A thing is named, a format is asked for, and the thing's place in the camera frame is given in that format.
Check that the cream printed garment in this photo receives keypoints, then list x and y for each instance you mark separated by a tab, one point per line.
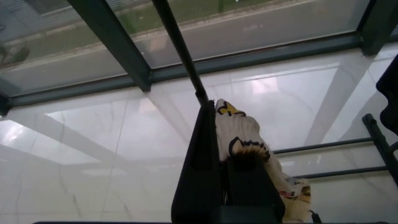
236	130

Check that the black garment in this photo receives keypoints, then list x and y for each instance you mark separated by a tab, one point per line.
390	93

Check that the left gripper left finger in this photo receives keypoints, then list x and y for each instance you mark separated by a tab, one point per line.
199	186

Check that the window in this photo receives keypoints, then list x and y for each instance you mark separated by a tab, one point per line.
118	46

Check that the black clothes rack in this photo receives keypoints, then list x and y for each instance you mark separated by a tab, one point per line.
183	53

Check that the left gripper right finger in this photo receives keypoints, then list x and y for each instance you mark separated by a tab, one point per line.
248	186

